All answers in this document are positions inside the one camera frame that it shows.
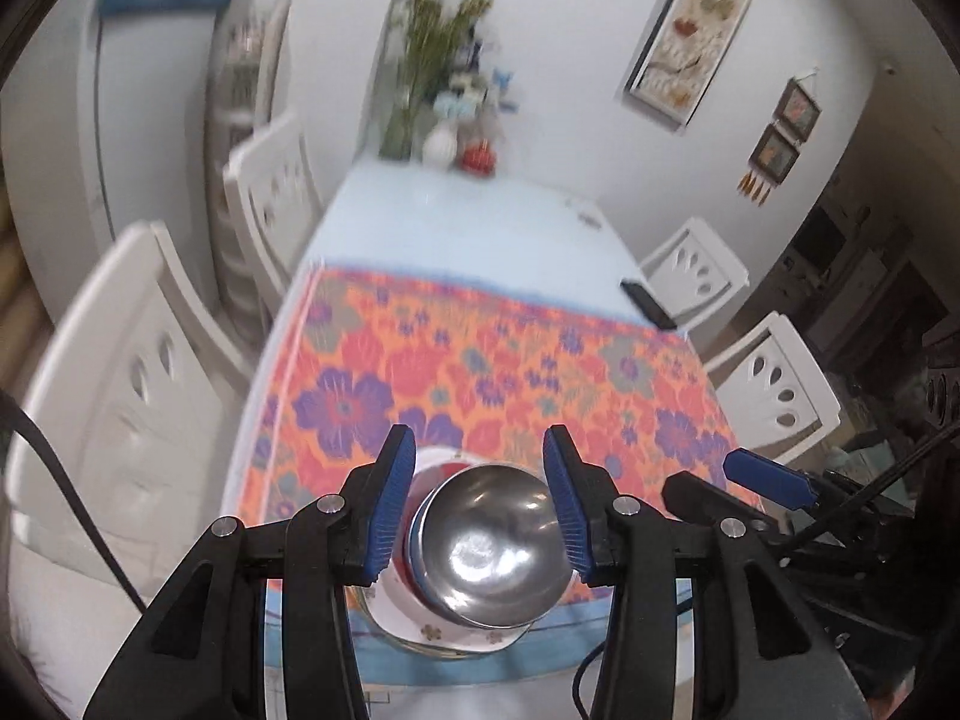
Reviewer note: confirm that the white wooden dining chair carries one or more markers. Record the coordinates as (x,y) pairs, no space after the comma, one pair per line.
(697,262)
(112,360)
(262,187)
(780,375)

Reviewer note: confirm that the white storage shelf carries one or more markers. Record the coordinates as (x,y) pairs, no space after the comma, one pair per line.
(244,60)

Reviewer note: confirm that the small framed picture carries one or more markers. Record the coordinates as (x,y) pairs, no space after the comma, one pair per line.
(774,154)
(799,109)

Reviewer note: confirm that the hanging yellow tassels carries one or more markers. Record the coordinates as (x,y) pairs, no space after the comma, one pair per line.
(754,187)

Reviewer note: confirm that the green dried flower bouquet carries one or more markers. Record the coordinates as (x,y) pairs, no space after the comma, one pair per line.
(427,37)

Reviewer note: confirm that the white refrigerator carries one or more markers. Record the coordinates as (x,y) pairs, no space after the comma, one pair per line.
(60,127)

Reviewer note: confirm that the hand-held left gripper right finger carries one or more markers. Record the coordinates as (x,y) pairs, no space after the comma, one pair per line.
(566,510)

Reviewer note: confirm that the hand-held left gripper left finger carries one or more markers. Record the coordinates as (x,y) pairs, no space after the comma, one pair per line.
(390,510)

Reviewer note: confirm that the large framed wall painting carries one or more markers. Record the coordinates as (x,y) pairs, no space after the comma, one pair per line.
(690,37)

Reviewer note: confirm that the orange floral tablecloth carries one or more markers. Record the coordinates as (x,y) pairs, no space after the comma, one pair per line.
(450,360)

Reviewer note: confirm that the red teacup with saucer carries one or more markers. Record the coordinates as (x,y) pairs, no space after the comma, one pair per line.
(478,157)

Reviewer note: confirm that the small white floral square plate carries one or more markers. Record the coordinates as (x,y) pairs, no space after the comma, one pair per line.
(420,626)

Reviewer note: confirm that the white ribbed vase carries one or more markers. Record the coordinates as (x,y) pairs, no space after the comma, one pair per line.
(439,144)

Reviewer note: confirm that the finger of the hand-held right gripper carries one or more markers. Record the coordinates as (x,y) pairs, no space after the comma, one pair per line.
(772,480)
(697,495)

